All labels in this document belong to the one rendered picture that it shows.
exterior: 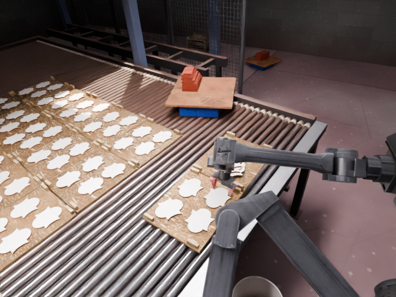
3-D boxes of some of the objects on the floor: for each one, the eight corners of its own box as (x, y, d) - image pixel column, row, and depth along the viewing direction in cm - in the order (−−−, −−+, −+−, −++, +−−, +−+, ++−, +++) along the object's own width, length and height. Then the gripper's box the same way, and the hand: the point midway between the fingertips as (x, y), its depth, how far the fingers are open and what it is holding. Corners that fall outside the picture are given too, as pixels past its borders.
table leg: (303, 211, 247) (326, 135, 194) (297, 220, 240) (320, 143, 186) (290, 205, 253) (309, 129, 200) (284, 214, 246) (303, 137, 193)
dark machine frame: (226, 138, 339) (228, 57, 275) (208, 155, 316) (205, 70, 252) (88, 83, 490) (68, 22, 426) (69, 91, 467) (45, 29, 403)
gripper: (241, 170, 136) (236, 194, 144) (217, 159, 143) (214, 183, 150) (234, 176, 131) (230, 201, 139) (210, 165, 138) (207, 189, 145)
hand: (221, 190), depth 144 cm, fingers open, 9 cm apart
